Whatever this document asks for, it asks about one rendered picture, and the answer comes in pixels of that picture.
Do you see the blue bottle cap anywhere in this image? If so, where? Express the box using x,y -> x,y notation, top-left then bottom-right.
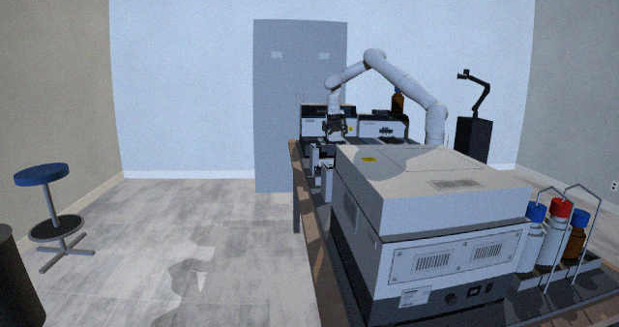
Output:
525,201 -> 547,221
571,208 -> 591,226

